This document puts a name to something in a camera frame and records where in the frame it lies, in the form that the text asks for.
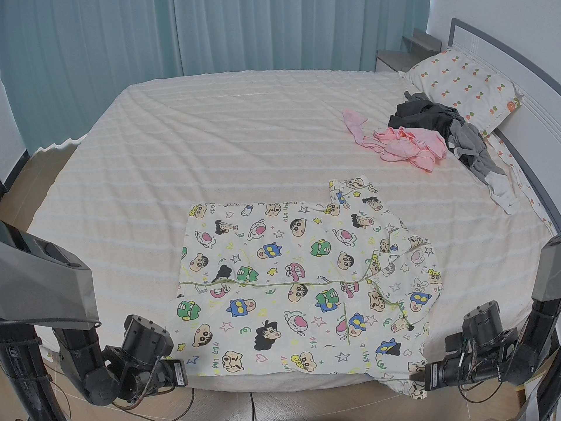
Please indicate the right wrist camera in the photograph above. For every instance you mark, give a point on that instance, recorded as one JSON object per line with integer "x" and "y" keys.
{"x": 453, "y": 342}

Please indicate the white printed pyjama top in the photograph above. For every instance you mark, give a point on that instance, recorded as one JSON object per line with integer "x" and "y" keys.
{"x": 285, "y": 301}

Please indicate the grey garment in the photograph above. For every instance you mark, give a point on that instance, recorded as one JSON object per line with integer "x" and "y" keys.
{"x": 473, "y": 147}

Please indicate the bed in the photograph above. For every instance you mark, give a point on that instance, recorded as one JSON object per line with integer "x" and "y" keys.
{"x": 219, "y": 147}

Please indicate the black garment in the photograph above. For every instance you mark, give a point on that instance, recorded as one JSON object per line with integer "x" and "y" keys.
{"x": 425, "y": 119}

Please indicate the white garment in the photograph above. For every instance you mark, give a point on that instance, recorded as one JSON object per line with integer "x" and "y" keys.
{"x": 504, "y": 195}

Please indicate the blue-green curtain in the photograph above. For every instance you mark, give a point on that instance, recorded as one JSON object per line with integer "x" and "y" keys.
{"x": 131, "y": 24}

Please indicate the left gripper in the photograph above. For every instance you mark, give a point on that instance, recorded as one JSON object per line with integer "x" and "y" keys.
{"x": 168, "y": 373}

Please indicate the pink garment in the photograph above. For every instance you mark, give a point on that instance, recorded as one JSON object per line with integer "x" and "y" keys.
{"x": 407, "y": 147}

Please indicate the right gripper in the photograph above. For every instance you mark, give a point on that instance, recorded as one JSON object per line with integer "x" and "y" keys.
{"x": 445, "y": 375}

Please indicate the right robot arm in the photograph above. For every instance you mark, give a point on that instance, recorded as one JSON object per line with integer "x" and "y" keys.
{"x": 545, "y": 279}

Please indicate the grey bedside table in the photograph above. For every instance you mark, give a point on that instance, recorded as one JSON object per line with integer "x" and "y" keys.
{"x": 394, "y": 59}

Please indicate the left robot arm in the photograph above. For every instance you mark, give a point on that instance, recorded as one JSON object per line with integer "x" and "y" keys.
{"x": 65, "y": 287}

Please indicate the white printed pillow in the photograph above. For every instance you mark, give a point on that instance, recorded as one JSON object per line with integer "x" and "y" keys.
{"x": 464, "y": 86}

